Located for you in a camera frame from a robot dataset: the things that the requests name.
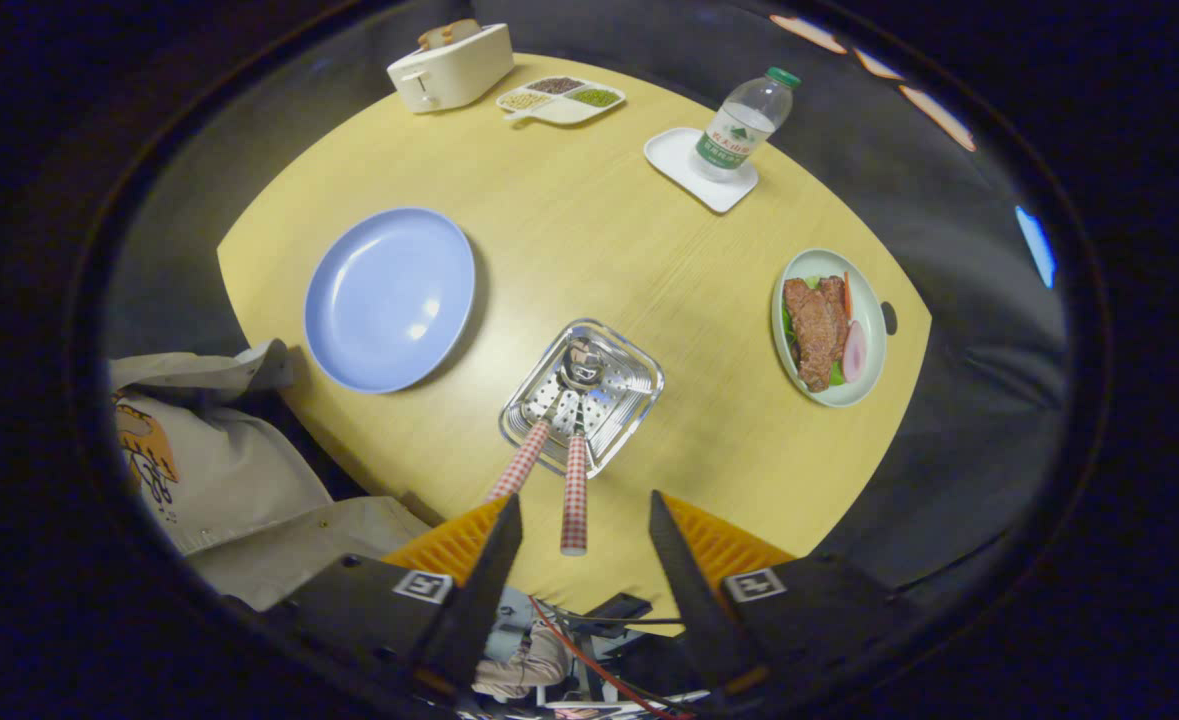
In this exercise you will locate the cooked meat with garnish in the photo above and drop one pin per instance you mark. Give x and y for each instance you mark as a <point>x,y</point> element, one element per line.
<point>814,330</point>

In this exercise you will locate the pale green food plate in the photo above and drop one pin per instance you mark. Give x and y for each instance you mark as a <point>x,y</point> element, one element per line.
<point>869,300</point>

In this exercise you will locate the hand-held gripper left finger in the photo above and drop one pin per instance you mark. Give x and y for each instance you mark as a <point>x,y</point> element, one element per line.
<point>479,600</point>

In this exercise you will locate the white square coaster tray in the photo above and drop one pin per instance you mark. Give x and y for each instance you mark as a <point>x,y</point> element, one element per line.
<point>674,155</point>

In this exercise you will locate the white divided bean dish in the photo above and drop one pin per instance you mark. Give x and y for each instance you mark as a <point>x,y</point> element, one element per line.
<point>559,100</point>

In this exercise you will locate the toast slice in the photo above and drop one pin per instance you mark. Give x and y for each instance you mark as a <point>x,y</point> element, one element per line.
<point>464,30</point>
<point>434,38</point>

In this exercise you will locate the cream toaster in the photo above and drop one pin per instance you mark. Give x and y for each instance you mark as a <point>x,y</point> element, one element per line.
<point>449,72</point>

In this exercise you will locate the clear plastic water bottle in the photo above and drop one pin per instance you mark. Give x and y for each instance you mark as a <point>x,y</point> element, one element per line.
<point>739,130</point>

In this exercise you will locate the blue round plate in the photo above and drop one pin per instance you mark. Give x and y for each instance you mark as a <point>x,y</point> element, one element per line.
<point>389,300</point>

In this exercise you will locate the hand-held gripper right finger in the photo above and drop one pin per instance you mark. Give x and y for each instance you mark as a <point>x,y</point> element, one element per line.
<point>694,600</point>

